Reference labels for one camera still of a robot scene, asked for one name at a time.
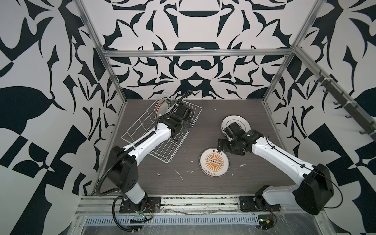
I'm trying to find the green banner rim plate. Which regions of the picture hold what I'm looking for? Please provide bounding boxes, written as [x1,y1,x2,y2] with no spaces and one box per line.
[154,97,173,119]

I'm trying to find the green cloud pattern plate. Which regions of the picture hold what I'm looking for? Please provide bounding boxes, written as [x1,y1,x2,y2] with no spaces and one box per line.
[221,115,251,138]

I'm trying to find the orange sunburst pattern plate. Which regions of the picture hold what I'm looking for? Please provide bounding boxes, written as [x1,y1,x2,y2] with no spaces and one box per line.
[199,148,230,178]

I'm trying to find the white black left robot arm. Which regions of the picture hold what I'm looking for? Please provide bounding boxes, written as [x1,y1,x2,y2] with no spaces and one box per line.
[95,90,194,205]

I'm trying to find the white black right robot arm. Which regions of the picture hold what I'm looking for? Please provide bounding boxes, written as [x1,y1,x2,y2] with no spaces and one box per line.
[217,122,334,215]

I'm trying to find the white wire dish rack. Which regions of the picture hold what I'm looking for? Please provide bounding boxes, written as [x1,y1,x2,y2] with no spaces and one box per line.
[121,93,202,164]

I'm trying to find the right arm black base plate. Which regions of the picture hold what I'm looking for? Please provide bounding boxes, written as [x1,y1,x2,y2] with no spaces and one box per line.
[239,196,281,212]

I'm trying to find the black corrugated cable conduit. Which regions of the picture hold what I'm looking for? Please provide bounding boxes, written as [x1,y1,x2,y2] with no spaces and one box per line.
[95,140,147,233]

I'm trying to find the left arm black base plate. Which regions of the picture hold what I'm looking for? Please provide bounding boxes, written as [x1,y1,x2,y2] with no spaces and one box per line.
[119,196,161,213]

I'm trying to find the white slotted cable duct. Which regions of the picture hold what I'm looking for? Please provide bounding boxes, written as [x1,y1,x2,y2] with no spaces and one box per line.
[85,214,259,226]

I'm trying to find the aluminium cage frame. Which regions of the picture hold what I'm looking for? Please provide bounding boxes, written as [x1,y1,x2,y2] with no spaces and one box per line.
[73,0,376,139]

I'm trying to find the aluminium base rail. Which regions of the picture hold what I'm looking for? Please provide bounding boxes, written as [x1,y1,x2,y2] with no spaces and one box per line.
[74,193,325,216]

